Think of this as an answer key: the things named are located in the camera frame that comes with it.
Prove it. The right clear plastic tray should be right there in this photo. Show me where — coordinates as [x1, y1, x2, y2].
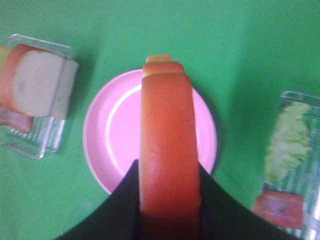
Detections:
[260, 91, 320, 240]

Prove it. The bread slice from tray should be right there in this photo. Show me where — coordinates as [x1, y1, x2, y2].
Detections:
[138, 55, 202, 240]

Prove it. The bacon strip from tray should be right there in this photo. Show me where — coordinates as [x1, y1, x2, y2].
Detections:
[0, 107, 34, 133]

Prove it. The green tablecloth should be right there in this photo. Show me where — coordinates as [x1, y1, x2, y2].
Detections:
[0, 0, 320, 240]

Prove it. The left clear plastic tray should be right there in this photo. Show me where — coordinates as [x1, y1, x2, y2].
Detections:
[0, 33, 73, 159]

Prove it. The ham strip from tray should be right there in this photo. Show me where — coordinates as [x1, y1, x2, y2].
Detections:
[252, 190, 304, 230]

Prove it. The bread slice in left tray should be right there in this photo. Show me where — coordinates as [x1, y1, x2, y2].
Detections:
[0, 44, 79, 120]

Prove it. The clear plastic tray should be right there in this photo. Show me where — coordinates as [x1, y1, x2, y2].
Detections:
[260, 91, 320, 240]
[0, 33, 73, 159]

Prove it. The green lettuce leaf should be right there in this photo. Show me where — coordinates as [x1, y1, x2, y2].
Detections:
[264, 102, 310, 185]

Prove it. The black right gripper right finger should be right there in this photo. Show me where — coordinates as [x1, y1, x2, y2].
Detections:
[199, 165, 298, 240]

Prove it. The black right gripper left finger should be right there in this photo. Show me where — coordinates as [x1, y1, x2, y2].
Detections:
[57, 159, 142, 240]

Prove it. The pink round plate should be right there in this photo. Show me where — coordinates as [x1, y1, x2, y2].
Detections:
[82, 68, 217, 196]

